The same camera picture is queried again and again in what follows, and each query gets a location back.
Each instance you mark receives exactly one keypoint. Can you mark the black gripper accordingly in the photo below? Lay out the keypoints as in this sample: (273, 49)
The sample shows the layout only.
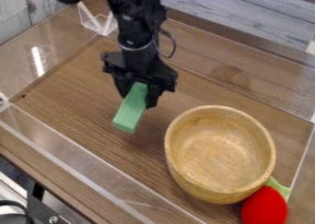
(139, 69)

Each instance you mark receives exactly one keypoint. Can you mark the green rectangular block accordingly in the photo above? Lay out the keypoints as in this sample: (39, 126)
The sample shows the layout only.
(131, 109)

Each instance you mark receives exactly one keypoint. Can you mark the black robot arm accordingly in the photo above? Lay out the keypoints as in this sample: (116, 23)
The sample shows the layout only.
(144, 43)

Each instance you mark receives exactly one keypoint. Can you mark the brown wooden bowl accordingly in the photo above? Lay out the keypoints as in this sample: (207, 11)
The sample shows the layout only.
(221, 153)

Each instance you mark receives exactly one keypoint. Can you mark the red plush strawberry toy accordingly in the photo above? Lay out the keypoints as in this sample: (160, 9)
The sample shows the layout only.
(266, 206)

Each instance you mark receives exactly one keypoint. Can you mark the clear acrylic front wall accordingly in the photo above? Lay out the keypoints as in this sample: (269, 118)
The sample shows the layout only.
(96, 188)

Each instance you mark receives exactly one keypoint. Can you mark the black table frame bracket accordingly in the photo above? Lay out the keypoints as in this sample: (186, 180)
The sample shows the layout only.
(40, 212)

